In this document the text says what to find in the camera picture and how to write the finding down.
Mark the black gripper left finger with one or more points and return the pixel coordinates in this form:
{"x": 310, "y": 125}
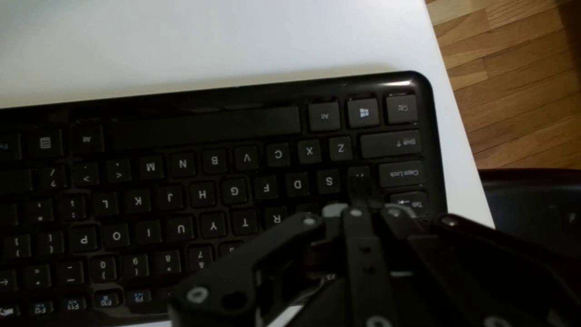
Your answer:
{"x": 266, "y": 272}

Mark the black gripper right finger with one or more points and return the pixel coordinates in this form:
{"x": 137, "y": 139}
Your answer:
{"x": 484, "y": 272}

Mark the black computer keyboard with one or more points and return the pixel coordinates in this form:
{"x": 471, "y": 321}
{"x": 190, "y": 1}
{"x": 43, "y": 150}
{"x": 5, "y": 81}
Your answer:
{"x": 183, "y": 181}

